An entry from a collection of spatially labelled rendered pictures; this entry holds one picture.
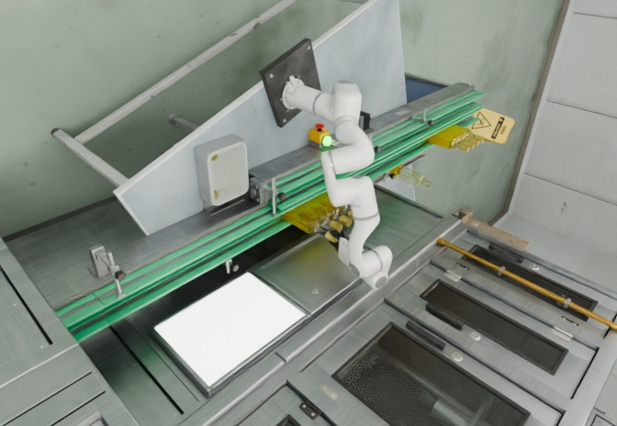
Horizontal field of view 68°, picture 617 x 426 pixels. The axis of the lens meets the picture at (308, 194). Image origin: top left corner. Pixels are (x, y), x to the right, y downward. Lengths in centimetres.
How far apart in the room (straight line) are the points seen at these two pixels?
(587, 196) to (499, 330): 613
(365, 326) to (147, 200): 88
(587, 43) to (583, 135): 125
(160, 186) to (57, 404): 84
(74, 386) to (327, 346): 80
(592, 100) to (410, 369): 617
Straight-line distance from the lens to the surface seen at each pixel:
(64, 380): 113
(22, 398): 114
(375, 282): 157
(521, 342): 178
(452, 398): 155
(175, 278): 168
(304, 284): 174
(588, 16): 725
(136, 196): 166
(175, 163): 169
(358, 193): 142
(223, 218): 178
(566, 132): 758
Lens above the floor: 209
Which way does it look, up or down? 36 degrees down
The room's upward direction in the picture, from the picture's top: 118 degrees clockwise
